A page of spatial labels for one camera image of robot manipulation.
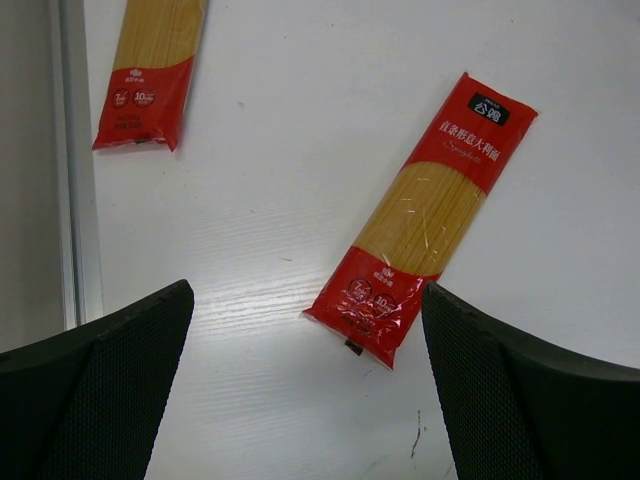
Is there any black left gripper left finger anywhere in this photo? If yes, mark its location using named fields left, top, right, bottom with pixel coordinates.
left=1, top=280, right=194, bottom=479

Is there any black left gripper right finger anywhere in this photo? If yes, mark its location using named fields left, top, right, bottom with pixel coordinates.
left=421, top=282, right=639, bottom=479

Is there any red spaghetti bag centre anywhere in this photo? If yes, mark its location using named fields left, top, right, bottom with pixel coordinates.
left=303, top=73, right=539, bottom=368

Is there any red spaghetti bag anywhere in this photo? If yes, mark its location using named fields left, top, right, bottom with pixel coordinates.
left=303, top=73, right=539, bottom=368
left=92, top=0, right=208, bottom=151

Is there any red spaghetti bag far left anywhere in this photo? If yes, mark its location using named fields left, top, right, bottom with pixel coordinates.
left=92, top=0, right=208, bottom=151

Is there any aluminium table edge rail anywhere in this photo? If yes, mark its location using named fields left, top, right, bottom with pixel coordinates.
left=49, top=1, right=103, bottom=330

